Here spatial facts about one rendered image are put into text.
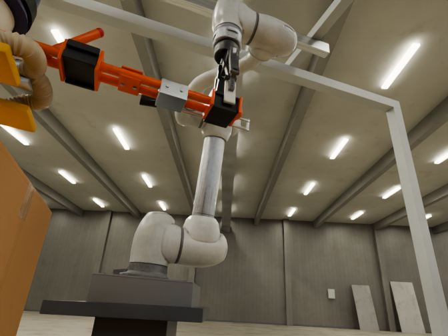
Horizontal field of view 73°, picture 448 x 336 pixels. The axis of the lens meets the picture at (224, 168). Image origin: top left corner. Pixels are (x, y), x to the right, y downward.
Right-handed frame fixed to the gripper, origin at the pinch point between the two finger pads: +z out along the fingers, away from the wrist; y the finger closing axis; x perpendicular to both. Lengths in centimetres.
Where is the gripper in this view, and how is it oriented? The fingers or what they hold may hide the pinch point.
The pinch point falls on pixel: (223, 104)
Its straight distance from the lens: 84.2
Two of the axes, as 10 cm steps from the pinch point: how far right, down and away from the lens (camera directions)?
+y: 3.5, -3.7, -8.6
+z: -0.5, 9.1, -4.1
